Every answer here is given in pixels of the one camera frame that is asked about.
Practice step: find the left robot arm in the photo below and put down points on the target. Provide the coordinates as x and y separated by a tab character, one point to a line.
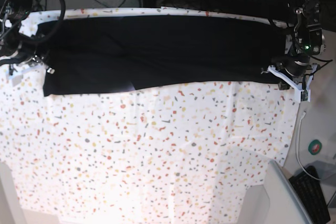
300	62

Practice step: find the green tape roll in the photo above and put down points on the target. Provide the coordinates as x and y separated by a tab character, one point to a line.
315	147

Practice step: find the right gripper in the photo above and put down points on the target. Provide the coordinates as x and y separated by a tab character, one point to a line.
16	71

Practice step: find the black t-shirt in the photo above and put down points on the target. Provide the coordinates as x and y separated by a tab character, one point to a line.
120	54

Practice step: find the terrazzo pattern table cloth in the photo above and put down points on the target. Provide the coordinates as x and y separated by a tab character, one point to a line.
180	153

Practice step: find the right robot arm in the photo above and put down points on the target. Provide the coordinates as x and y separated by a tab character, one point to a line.
18	49

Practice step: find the black keyboard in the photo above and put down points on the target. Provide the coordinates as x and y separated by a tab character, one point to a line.
310	193

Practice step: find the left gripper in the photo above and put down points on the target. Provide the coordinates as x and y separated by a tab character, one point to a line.
301	85

